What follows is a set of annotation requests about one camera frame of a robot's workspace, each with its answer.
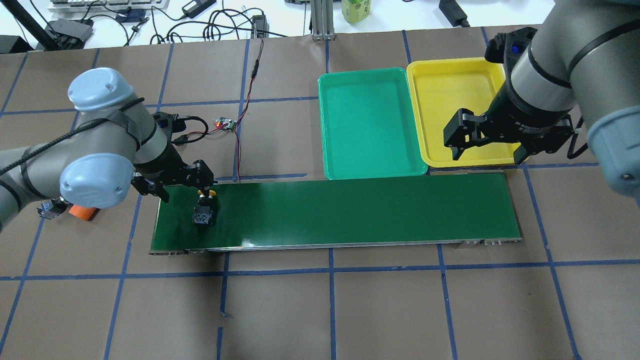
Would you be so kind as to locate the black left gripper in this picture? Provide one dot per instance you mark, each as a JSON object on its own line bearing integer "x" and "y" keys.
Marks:
{"x": 166, "y": 165}

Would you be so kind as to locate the plain orange cylinder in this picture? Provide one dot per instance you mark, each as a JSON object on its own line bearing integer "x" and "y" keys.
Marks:
{"x": 83, "y": 213}

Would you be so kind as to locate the green tea bottle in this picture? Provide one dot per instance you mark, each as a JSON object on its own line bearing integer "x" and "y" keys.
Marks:
{"x": 354, "y": 11}

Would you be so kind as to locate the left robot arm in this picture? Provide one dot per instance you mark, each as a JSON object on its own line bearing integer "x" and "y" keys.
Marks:
{"x": 117, "y": 144}

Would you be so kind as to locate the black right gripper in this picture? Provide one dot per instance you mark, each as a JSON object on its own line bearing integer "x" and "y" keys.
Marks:
{"x": 521, "y": 116}

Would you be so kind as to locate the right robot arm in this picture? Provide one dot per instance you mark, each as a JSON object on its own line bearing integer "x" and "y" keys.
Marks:
{"x": 586, "y": 55}

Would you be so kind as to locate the small controller circuit board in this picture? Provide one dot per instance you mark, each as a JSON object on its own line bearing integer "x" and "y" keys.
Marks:
{"x": 224, "y": 124}

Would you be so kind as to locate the green conveyor belt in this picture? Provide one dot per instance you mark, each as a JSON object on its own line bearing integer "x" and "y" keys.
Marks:
{"x": 414, "y": 210}

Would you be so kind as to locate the green plastic tray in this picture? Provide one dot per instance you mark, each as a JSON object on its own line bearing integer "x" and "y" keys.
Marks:
{"x": 367, "y": 125}

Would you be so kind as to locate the yellow push button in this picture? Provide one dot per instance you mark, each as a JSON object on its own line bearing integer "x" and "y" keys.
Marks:
{"x": 206, "y": 210}

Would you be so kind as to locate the black power adapter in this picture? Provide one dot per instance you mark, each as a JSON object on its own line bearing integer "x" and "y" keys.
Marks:
{"x": 454, "y": 13}

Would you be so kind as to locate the aluminium frame post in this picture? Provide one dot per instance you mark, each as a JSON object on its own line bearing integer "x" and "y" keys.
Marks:
{"x": 322, "y": 20}

